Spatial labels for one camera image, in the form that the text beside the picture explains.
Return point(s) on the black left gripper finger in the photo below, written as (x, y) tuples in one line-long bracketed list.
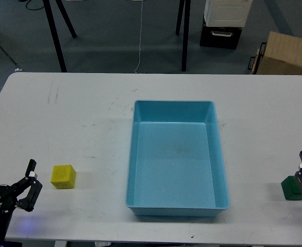
[(28, 181)]

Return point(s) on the black tripod leg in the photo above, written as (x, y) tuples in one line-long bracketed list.
[(54, 34), (186, 16), (179, 17), (66, 18)]

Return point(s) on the black tripod leg inner right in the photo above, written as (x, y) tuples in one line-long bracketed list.
[(179, 17)]

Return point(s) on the green block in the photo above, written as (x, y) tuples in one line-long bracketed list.
[(290, 189)]

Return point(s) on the blue plastic bin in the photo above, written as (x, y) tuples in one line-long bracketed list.
[(176, 165)]

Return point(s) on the cardboard box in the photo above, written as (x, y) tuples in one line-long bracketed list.
[(281, 54)]

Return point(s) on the yellow block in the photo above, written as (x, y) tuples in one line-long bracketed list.
[(63, 177)]

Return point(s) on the black box with handle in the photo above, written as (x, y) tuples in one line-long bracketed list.
[(220, 37)]

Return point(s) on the black tripod leg inner left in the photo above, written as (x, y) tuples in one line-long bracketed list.
[(66, 18)]

